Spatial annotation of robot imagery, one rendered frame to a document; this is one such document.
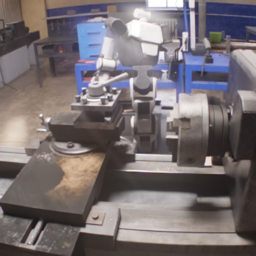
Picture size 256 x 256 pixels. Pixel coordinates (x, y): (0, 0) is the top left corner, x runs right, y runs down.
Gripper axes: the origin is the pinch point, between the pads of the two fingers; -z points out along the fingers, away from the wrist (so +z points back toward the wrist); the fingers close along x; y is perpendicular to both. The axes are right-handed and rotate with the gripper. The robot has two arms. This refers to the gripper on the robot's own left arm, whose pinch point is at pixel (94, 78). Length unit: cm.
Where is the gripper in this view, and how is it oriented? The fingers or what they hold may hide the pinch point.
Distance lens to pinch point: 227.1
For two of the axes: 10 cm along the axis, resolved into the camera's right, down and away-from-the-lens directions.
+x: 5.2, -0.4, -8.5
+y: 6.5, 6.7, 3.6
